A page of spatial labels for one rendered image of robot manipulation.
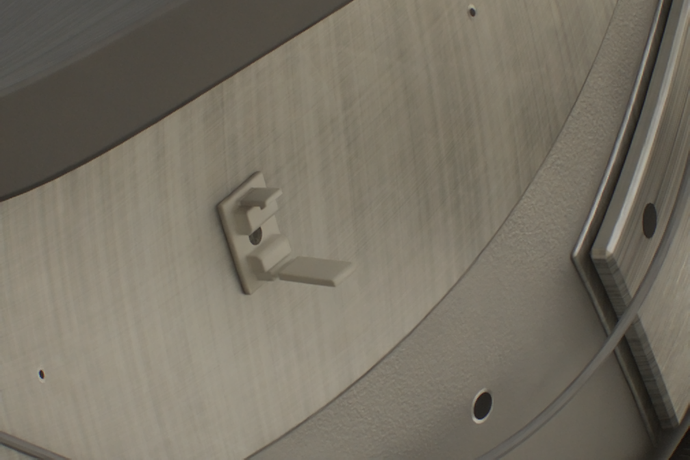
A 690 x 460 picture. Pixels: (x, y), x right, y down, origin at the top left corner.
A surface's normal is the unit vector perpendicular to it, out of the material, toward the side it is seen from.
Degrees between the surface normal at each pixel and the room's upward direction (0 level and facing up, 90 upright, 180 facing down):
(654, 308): 90
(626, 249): 90
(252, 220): 90
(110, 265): 90
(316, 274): 17
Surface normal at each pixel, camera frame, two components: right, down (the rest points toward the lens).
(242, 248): 0.79, 0.04
